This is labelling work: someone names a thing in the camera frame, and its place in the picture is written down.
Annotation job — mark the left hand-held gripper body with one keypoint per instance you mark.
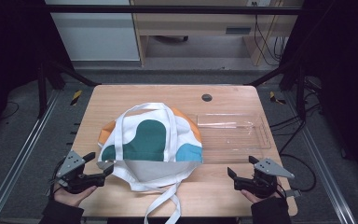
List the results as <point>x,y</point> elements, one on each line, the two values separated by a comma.
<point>71,161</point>

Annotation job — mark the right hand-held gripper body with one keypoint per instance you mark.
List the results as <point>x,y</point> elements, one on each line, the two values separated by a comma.
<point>270,168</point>

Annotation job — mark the white patterned tote bag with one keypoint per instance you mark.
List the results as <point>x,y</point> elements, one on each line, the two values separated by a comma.
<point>149,140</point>

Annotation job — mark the person's right hand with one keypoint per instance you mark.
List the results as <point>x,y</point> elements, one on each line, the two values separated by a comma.
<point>258,199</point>

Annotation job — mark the person's left hand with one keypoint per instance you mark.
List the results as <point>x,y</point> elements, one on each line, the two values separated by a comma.
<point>70,198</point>

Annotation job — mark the clear plastic tray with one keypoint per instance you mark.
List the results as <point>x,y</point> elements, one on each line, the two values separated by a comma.
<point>233,137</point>

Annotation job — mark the yellow black tape marker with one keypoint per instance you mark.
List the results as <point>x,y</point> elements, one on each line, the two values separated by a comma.
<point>76,97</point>
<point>273,97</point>

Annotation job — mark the white cabinet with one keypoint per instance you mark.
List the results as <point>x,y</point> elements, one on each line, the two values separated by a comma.
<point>96,37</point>

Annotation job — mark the light wooden desk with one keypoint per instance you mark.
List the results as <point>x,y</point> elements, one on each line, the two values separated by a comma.
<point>199,23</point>

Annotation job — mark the grey metal bracket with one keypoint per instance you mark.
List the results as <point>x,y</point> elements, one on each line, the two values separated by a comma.
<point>293,193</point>

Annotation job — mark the aluminium floor rail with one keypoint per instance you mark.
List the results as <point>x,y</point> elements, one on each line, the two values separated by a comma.
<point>18,161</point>
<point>326,168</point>

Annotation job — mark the black frame post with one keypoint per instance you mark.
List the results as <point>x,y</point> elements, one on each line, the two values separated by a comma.
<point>300,93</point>
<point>42,90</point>

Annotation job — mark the black horizontal frame bar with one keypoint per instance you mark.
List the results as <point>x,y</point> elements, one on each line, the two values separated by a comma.
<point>167,9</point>

